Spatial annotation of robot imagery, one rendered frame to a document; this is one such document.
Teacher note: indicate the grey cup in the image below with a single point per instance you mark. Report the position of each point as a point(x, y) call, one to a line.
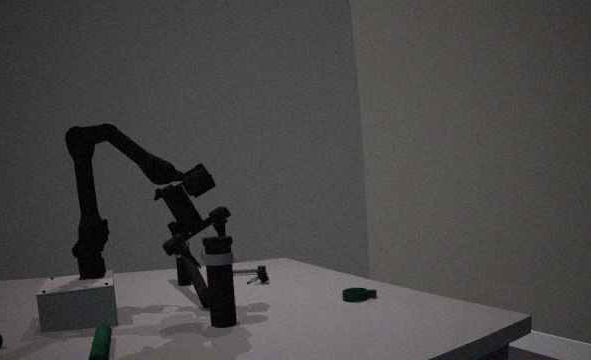
point(220, 259)

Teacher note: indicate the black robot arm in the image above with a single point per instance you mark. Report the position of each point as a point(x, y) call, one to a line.
point(93, 231)

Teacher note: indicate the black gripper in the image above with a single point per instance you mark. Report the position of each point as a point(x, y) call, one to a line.
point(190, 221)

